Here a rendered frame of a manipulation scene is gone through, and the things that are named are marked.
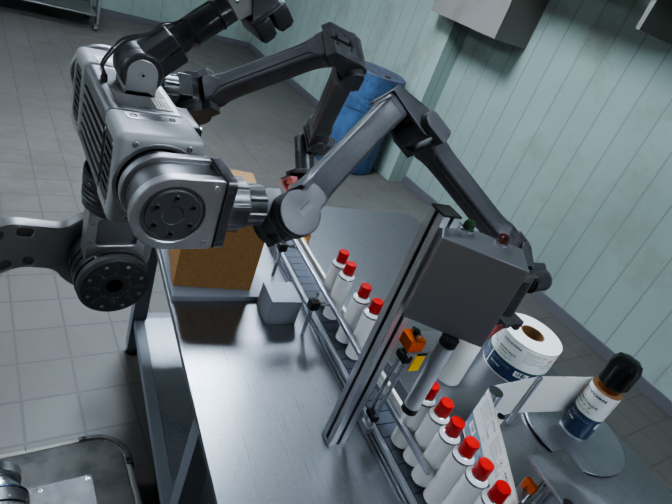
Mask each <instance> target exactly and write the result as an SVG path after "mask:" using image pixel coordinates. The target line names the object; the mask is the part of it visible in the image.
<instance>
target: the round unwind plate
mask: <svg viewBox="0 0 672 504"><path fill-rule="evenodd" d="M565 413H566V411H560V412H525V414H526V417H527V419H528V422H529V424H530V426H531V427H532V429H533V430H534V432H535V433H536V435H537V436H538V437H539V439H540V440H541V441H542V442H543V443H544V444H545V445H546V446H547V447H548V448H549V449H550V450H551V451H557V450H562V449H565V450H566V451H567V452H568V454H569V455H570V456H571V457H572V459H573V460H574V461H575V462H576V463H577V465H578V466H579V467H580V468H581V469H582V471H583V472H585V473H588V474H591V475H595V476H600V477H611V476H615V475H617V474H618V473H620V472H621V470H622V469H623V467H624V462H625V458H624V453H623V450H622V447H621V445H620V443H619V441H618V439H617V437H616V436H615V434H614V433H613V432H612V430H611V429H610V428H609V427H608V425H607V424H606V423H605V422H604V421H603V422H602V423H601V424H600V426H599V427H598V428H597V429H596V430H595V431H594V433H593V434H592V435H591V436H590V437H589V439H588V440H587V441H579V440H576V439H574V438H572V437H571V436H570V435H568V434H567V433H566V432H565V431H564V429H563V428H562V426H561V424H560V418H561V417H562V416H563V415H564V414H565Z"/></svg>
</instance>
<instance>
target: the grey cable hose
mask: <svg viewBox="0 0 672 504"><path fill-rule="evenodd" d="M458 343H459V339H458V338H456V337H453V336H451V335H448V334H446V333H442V335H441V337H440V338H439V342H438V343H437V345H436V347H435V349H434V350H433V352H432V354H431V355H430V357H429V359H428V361H427V362H426V364H425V366H424V368H423V369H422V371H421V373H420V375H419V376H418V378H417V380H416V382H415V383H414V385H413V387H412V389H411V390H410V392H409V394H408V396H407V398H406V399H405V400H404V402H403V404H402V405H401V409H402V411H403V412H404V413H405V414H406V415H408V416H415V415H416V414H417V412H418V411H419V409H420V406H421V404H422V403H423V401H424V400H425V398H426V396H427V394H428V393H429V391H430V389H431V388H432V386H433V384H434V382H435V381H436V379H437V377H438V376H439V374H440V372H441V371H442V369H443V367H444V366H445V364H446V362H447V361H448V359H449V357H450V356H451V354H452V352H453V351H454V350H455V349H456V347H457V345H458Z"/></svg>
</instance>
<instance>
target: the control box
mask: <svg viewBox="0 0 672 504"><path fill-rule="evenodd" d="M460 227H461V225H460V224H459V225H458V227H457V228H449V227H448V226H446V227H444V228H442V229H441V230H440V232H439V234H438V236H437V238H436V240H435V242H434V244H433V246H432V248H431V250H430V252H429V254H428V256H427V258H426V260H425V262H424V264H423V266H422V268H421V270H420V272H419V274H418V276H417V278H416V280H415V282H414V284H413V286H412V288H411V290H410V292H409V294H408V296H407V298H406V300H405V302H404V306H403V316H404V317H406V318H408V319H411V320H413V321H416V322H418V323H421V324H423V325H426V326H428V327H431V328H433V329H436V330H438V331H441V332H443V333H446V334H448V335H451V336H453V337H456V338H458V339H461V340H463V341H466V342H468V343H471V344H473V345H476V346H478V347H482V346H483V345H484V343H485V342H486V340H487V338H488V337H489V335H490V334H491V332H492V331H493V329H494V327H495V326H496V324H497V323H498V321H499V319H500V318H501V316H502V315H503V313H504V311H505V310H506V308H507V307H508V305H509V303H510V302H511V300H512V299H513V297H514V296H515V294H516V292H517V291H518V289H519V288H520V286H521V284H522V283H523V281H524V280H525V278H526V276H527V275H528V273H529V269H528V266H527V262H526V259H525V256H524V252H523V250H522V249H521V248H518V247H516V246H513V245H511V244H508V246H507V248H503V247H500V246H498V245H497V244H496V243H495V242H494V241H495V238H493V237H490V236H488V235H485V234H483V233H480V232H478V231H475V230H474V232H473V234H467V233H465V232H463V231H462V230H461V229H460Z"/></svg>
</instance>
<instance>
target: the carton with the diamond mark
mask: <svg viewBox="0 0 672 504"><path fill-rule="evenodd" d="M230 171H231V172H232V173H233V175H234V176H242V177H243V179H244V180H245V181H246V182H247V183H257V182H256V180H255V177H254V175H253V173H249V172H243V171H237V170H231V169H230ZM264 243H265V242H263V241H262V240H260V239H259V238H258V236H257V235H256V233H255V231H254V229H253V226H247V227H244V228H243V229H239V230H238V231H227V232H226V236H225V240H224V244H223V247H222V248H211V247H210V248H208V249H169V257H170V266H171V275H172V283H173V285H174V286H190V287H205V288H221V289H236V290H250V288H251V285H252V282H253V279H254V275H255V272H256V269H257V266H258V263H259V259H260V256H261V253H262V250H263V246H264Z"/></svg>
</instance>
